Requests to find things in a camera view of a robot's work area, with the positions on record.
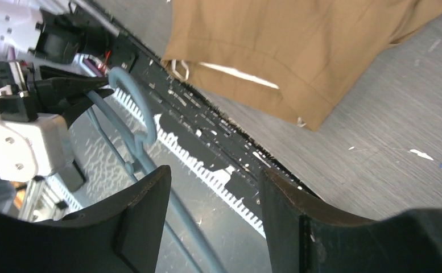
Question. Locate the tan brown skirt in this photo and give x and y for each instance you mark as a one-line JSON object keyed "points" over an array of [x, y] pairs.
{"points": [[294, 60]]}

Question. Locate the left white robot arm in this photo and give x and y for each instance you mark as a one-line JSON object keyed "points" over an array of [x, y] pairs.
{"points": [[57, 38]]}

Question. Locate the white slotted cable duct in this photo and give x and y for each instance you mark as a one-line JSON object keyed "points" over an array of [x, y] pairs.
{"points": [[225, 183]]}

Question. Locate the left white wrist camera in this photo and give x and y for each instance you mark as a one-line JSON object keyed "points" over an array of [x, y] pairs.
{"points": [[39, 148]]}

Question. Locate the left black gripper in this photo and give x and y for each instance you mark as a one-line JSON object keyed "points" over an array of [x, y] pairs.
{"points": [[19, 102]]}

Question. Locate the teal blue wire hanger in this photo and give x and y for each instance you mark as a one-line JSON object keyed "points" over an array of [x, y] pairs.
{"points": [[135, 145]]}

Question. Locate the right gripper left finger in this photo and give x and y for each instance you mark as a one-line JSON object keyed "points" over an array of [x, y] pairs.
{"points": [[121, 233]]}

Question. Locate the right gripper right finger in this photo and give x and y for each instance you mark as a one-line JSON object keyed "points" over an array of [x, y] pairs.
{"points": [[306, 234]]}

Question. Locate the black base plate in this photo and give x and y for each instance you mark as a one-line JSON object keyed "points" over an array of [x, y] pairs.
{"points": [[202, 129]]}

